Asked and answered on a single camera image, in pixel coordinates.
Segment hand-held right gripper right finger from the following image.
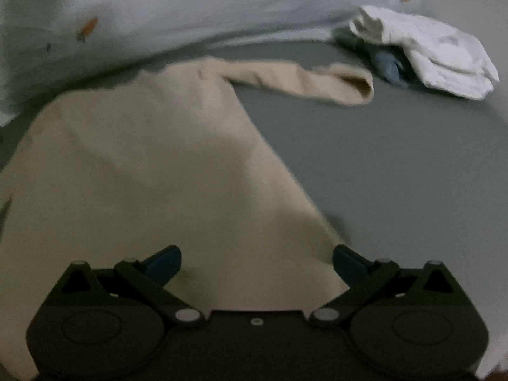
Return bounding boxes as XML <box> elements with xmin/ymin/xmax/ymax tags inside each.
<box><xmin>309</xmin><ymin>245</ymin><xmax>463</xmax><ymax>328</ymax></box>

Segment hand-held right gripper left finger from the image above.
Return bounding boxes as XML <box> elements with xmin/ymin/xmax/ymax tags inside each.
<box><xmin>51</xmin><ymin>245</ymin><xmax>206</xmax><ymax>328</ymax></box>

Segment cream sweater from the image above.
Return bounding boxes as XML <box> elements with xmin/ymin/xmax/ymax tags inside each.
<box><xmin>0</xmin><ymin>56</ymin><xmax>375</xmax><ymax>381</ymax></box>

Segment blue grey folded garment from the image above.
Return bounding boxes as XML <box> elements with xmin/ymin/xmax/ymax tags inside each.
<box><xmin>337</xmin><ymin>34</ymin><xmax>415</xmax><ymax>88</ymax></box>

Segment white folded garment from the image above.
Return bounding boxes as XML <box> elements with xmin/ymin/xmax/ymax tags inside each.
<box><xmin>349</xmin><ymin>5</ymin><xmax>500</xmax><ymax>101</ymax></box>

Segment carrot print bed sheet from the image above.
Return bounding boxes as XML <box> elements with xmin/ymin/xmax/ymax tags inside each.
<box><xmin>0</xmin><ymin>0</ymin><xmax>427</xmax><ymax>128</ymax></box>

